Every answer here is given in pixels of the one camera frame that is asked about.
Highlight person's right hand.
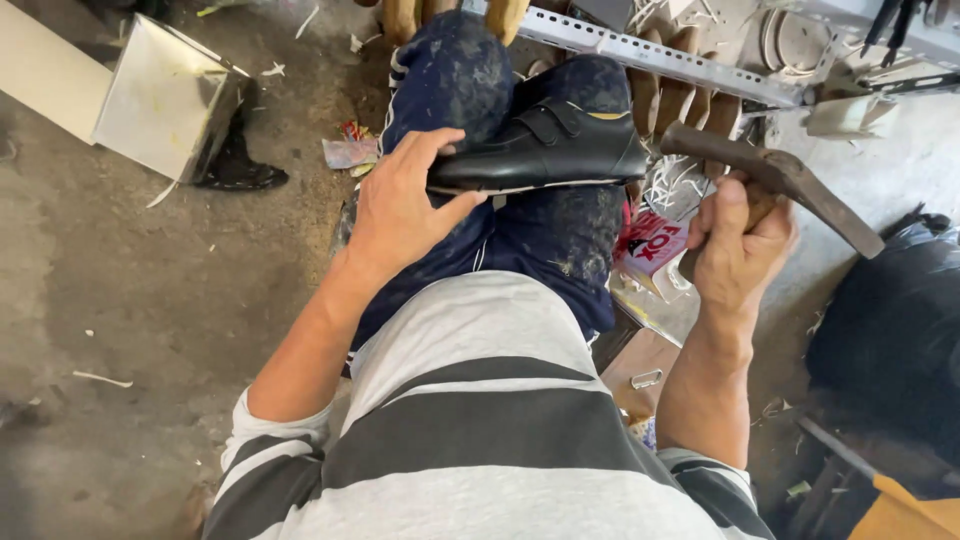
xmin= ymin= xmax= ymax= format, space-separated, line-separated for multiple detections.
xmin=685 ymin=171 xmax=799 ymax=316

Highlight person's left hand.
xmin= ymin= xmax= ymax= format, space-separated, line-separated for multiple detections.
xmin=347 ymin=127 xmax=489 ymax=275

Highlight rusty cobbler hammer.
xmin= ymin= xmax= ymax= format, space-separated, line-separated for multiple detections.
xmin=660 ymin=120 xmax=887 ymax=285

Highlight black leather shoe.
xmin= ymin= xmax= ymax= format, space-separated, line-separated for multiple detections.
xmin=426 ymin=97 xmax=648 ymax=198

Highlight crumpled wrapper litter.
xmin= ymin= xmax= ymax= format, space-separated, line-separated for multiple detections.
xmin=322 ymin=120 xmax=381 ymax=179

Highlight red and white carton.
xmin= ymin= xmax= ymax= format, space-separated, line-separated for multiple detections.
xmin=613 ymin=208 xmax=695 ymax=305

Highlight pile of white shavings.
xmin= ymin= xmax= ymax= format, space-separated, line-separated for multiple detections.
xmin=643 ymin=153 xmax=714 ymax=222

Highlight navy blue stained trousers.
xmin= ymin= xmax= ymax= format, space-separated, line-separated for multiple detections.
xmin=341 ymin=9 xmax=635 ymax=376

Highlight black fabric scrap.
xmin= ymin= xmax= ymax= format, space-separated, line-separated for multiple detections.
xmin=193 ymin=105 xmax=290 ymax=192

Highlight cardboard box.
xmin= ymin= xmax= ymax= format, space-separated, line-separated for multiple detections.
xmin=598 ymin=300 xmax=682 ymax=421

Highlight row of wooden shoe lasts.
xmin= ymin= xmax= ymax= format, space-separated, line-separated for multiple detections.
xmin=628 ymin=28 xmax=744 ymax=144

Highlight black plastic bag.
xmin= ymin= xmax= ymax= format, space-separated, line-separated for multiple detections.
xmin=804 ymin=204 xmax=960 ymax=470

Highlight perforated metal angle bar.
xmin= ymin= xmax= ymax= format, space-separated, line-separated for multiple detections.
xmin=461 ymin=0 xmax=811 ymax=110

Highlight grey striped shirt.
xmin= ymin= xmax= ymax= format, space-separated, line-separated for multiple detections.
xmin=201 ymin=270 xmax=777 ymax=540

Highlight shiny metal box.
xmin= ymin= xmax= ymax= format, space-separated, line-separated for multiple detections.
xmin=91 ymin=13 xmax=256 ymax=185

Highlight yellow board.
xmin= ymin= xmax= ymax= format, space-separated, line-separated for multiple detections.
xmin=847 ymin=474 xmax=960 ymax=540

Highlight white board panel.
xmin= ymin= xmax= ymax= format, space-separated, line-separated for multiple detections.
xmin=0 ymin=0 xmax=114 ymax=146

